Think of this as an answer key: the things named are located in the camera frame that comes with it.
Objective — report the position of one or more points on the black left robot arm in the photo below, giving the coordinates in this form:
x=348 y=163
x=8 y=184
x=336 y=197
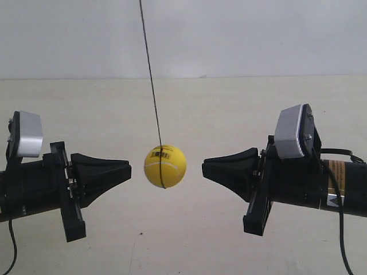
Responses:
x=10 y=188

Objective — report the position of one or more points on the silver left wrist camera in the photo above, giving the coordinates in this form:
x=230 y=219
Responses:
x=26 y=135

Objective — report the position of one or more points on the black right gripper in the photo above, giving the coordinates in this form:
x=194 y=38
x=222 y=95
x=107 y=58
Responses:
x=291 y=181

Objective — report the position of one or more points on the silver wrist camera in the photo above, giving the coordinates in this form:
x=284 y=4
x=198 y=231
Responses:
x=26 y=135
x=296 y=136

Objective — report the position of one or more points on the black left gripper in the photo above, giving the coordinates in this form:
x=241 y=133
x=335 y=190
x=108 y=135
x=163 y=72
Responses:
x=46 y=185

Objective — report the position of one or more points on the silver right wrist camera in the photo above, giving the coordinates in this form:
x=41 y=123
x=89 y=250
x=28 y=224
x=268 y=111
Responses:
x=296 y=136

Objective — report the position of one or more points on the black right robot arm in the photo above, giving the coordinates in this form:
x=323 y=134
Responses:
x=346 y=180

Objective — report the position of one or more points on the yellow tennis ball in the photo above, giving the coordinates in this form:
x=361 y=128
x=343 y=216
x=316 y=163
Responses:
x=165 y=166

